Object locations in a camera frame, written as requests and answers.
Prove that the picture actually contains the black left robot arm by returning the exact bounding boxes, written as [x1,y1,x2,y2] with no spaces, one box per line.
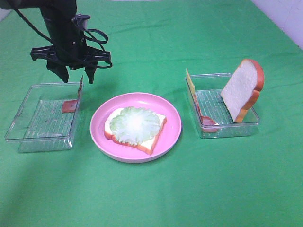
[0,0,112,84]

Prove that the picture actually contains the yellow cheese slice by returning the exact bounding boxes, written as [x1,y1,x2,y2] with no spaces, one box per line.
[186,68,195,96]

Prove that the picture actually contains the green tablecloth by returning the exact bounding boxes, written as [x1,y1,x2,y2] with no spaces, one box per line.
[0,0,303,227]

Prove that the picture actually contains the pink round plate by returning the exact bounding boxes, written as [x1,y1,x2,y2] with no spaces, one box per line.
[90,92,182,163]

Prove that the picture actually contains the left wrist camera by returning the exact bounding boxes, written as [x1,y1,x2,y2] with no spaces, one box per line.
[71,14,90,31]

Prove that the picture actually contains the left clear plastic container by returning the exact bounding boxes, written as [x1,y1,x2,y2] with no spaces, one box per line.
[4,82,84,153]

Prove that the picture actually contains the bacon strip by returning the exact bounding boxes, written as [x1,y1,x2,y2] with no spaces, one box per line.
[192,94,218,133]
[61,76,83,113]

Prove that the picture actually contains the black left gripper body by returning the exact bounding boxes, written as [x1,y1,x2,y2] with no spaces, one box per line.
[30,45,111,70]

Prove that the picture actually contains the right clear plastic container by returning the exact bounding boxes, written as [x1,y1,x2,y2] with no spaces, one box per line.
[185,72,259,139]

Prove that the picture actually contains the bread slice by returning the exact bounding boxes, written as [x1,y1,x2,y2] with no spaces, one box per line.
[221,59,265,123]
[104,107,167,155]

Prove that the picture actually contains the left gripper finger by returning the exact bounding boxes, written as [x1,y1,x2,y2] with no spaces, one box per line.
[85,67,96,84]
[46,61,69,83]

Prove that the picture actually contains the left black cable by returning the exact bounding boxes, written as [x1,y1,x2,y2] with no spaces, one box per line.
[10,7,113,69]

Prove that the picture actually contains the clear plastic container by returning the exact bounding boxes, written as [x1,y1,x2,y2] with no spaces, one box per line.
[185,72,259,139]
[4,82,84,153]

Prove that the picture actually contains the green lettuce leaf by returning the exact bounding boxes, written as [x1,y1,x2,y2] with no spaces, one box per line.
[109,106,162,145]

